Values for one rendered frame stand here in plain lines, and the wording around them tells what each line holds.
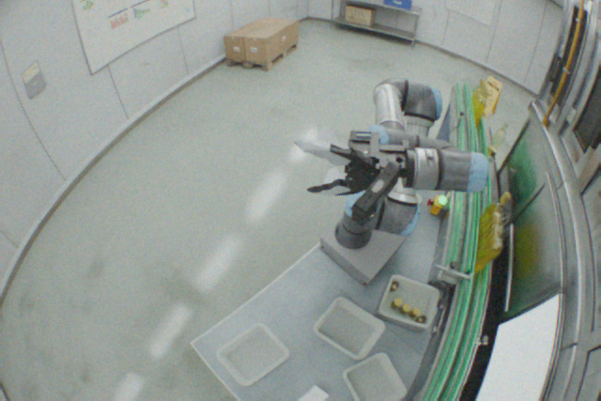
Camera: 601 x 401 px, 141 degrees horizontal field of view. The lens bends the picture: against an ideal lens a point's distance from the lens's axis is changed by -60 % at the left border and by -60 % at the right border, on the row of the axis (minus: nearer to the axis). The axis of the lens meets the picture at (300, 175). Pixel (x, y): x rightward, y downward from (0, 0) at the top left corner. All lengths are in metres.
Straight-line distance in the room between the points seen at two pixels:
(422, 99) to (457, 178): 0.47
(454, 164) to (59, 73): 3.23
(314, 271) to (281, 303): 0.19
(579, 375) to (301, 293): 1.06
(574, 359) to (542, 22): 6.75
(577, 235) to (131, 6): 3.93
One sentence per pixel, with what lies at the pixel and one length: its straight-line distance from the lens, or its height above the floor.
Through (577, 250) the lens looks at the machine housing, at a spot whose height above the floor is 1.39.
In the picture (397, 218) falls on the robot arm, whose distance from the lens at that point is 0.90.
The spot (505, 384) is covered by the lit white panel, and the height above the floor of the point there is 1.13.
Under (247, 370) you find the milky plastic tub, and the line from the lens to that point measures 1.04.
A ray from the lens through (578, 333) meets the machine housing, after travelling 0.77.
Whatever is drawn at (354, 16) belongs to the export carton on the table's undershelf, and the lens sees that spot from 6.20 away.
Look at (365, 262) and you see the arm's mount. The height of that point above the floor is 0.85.
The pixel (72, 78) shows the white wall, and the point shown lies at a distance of 3.24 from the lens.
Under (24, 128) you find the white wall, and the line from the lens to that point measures 3.19.
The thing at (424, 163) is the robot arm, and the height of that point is 1.49.
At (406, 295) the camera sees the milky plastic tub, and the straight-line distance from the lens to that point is 1.12.
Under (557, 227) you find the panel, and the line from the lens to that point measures 0.94.
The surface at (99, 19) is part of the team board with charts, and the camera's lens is 3.31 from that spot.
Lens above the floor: 1.77
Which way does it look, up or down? 48 degrees down
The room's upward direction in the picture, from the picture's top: straight up
